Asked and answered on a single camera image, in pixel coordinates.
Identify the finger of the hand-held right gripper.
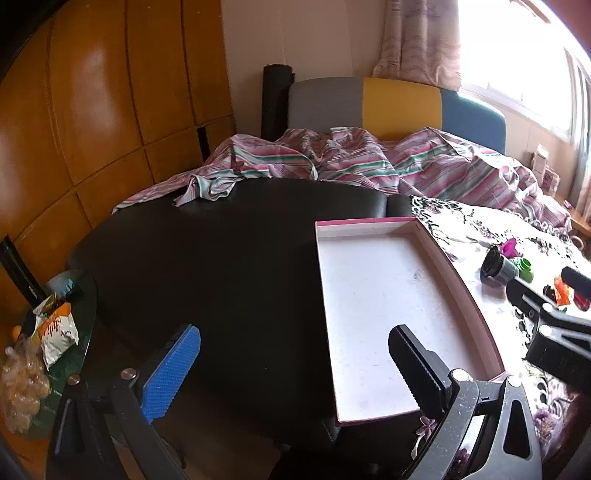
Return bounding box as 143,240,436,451
505,278,591,352
561,267,591,296

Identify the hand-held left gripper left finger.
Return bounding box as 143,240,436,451
46,323,201,480

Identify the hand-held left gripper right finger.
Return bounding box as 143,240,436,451
388,324,548,480

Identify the orange block chain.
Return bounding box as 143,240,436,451
553,276,573,305

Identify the black grey toy cylinder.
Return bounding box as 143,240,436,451
480,247,520,286

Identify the white tray with pink rim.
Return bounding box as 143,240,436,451
315,217,505,424

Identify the wooden desk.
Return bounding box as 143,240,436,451
554,194,591,245

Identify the white embroidered floral tablecloth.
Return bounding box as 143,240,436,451
409,195,591,480

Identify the round glass side table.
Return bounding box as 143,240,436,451
0,270,99,439

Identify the white orange snack bag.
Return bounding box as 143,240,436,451
34,302,80,370

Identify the white box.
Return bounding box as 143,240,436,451
531,144,550,174

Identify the teal box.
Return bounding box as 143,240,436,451
46,272,86,301

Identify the clear plastic bag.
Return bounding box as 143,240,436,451
0,339,51,435

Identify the black flat device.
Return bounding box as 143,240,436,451
0,235,47,308

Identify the striped pink blanket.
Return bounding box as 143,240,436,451
113,127,573,232

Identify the grey yellow blue headboard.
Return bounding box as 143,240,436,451
287,77,507,155

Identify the window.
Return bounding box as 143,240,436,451
457,0,591,153

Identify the pink patterned curtain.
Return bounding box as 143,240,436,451
373,0,462,90

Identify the wooden wardrobe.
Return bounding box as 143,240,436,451
0,0,236,315

